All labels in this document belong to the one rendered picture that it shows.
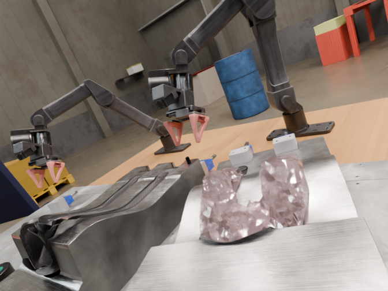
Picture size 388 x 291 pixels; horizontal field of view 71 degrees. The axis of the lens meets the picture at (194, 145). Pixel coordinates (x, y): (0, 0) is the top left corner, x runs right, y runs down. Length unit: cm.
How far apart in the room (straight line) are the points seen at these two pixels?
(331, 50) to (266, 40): 619
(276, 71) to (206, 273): 65
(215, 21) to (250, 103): 383
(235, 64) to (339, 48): 304
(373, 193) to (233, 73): 408
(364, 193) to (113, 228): 45
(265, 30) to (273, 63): 9
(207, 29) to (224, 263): 64
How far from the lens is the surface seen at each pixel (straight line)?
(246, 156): 67
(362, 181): 60
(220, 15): 82
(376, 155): 69
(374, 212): 52
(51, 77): 1021
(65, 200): 116
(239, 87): 456
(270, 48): 84
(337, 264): 29
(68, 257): 52
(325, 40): 700
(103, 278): 54
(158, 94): 74
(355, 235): 31
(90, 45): 1122
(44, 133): 118
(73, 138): 999
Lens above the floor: 111
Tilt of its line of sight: 15 degrees down
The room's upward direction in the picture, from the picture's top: 23 degrees counter-clockwise
